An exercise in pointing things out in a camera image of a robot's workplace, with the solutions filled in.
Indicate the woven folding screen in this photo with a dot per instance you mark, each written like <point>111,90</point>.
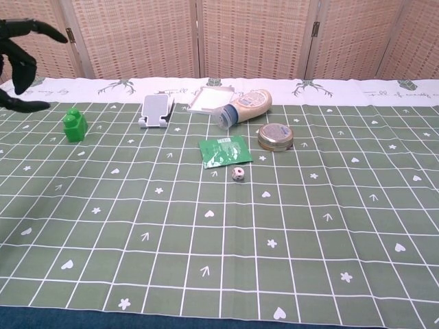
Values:
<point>219,37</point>

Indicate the green foil sachet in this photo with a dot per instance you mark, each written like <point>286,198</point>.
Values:
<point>224,150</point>

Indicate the small white die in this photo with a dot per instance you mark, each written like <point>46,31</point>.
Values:
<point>237,174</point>

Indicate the green patterned tablecloth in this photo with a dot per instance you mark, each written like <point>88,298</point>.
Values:
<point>219,202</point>

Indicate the beige sauce squeeze bottle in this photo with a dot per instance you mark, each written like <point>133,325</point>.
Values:
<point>245,107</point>

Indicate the green toy building block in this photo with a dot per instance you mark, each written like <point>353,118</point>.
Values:
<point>74,127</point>

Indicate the round metal tin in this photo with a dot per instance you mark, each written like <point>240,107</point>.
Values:
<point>275,136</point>

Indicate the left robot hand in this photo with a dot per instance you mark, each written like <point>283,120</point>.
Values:
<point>19,65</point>

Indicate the white square box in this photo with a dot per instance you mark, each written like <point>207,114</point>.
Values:
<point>211,99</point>

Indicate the white phone stand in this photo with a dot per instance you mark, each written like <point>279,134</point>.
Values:
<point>156,111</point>

